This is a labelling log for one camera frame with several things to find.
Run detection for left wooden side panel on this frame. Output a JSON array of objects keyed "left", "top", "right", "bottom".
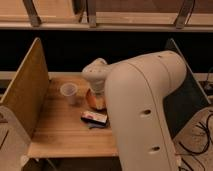
[{"left": 0, "top": 38, "right": 49, "bottom": 145}]

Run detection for clear plastic cup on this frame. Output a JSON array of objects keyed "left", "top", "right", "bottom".
[{"left": 60, "top": 83, "right": 78, "bottom": 105}]

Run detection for orange ceramic bowl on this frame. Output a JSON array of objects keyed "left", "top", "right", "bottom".
[{"left": 85, "top": 90, "right": 106, "bottom": 110}]

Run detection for wooden shelf with brackets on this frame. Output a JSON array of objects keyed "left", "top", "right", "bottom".
[{"left": 0, "top": 0, "right": 213, "bottom": 32}]

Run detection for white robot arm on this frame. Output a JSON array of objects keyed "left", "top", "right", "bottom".
[{"left": 82, "top": 50, "right": 186, "bottom": 171}]

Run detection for black cables on floor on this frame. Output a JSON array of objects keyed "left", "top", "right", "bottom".
[{"left": 177, "top": 111, "right": 213, "bottom": 171}]

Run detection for black and white box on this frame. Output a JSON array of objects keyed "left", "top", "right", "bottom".
[{"left": 81, "top": 111, "right": 108, "bottom": 126}]

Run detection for white rounded gripper body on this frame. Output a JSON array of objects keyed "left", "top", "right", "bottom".
[{"left": 82, "top": 58, "right": 110, "bottom": 94}]

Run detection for right dark side panel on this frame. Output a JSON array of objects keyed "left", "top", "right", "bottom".
[{"left": 163, "top": 38, "right": 210, "bottom": 139}]

